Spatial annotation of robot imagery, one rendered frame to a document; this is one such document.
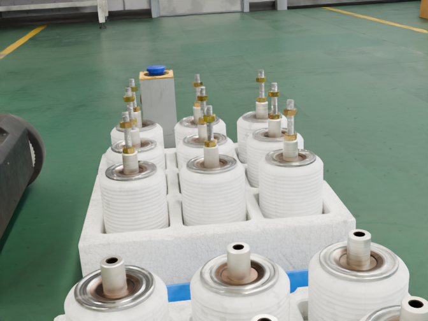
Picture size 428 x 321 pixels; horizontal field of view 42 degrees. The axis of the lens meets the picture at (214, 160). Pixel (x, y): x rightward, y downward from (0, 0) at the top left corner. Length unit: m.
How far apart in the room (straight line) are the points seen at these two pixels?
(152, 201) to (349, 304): 0.36
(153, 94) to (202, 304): 0.71
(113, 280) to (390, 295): 0.25
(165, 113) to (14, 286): 0.45
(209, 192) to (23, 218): 0.66
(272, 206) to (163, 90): 0.44
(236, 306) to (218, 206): 0.31
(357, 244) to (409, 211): 0.74
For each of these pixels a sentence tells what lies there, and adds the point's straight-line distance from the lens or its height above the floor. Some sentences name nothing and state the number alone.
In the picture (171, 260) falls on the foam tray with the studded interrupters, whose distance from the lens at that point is 0.80.
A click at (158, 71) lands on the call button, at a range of 1.18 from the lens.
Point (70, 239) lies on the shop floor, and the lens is 1.22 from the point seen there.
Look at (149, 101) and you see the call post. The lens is 1.18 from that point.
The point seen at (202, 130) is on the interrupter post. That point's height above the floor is 0.27.
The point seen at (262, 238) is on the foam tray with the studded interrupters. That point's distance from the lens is 0.80.
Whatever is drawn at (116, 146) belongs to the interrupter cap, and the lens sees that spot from 0.94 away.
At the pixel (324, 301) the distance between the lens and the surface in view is 0.56.
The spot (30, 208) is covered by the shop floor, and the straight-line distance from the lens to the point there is 1.41.
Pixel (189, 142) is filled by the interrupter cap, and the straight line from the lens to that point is 0.93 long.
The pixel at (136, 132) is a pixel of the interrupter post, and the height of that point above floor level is 0.28.
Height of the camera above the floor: 0.54
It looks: 20 degrees down
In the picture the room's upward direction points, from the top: 3 degrees counter-clockwise
